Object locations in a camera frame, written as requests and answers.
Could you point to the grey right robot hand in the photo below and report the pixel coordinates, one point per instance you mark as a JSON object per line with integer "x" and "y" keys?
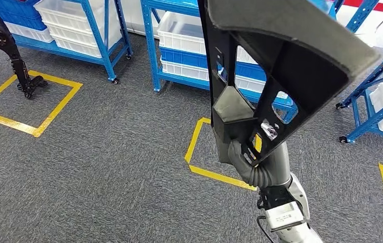
{"x": 278, "y": 167}

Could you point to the yellow floor tape square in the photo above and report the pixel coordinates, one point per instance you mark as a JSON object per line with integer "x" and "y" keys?
{"x": 57, "y": 78}

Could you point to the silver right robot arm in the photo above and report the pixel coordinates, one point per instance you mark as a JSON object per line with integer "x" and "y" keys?
{"x": 300, "y": 198}

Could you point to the black plastic panel part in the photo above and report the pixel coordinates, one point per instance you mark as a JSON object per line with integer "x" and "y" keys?
{"x": 295, "y": 60}

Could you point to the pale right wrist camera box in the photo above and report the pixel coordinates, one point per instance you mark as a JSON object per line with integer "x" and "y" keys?
{"x": 283, "y": 216}

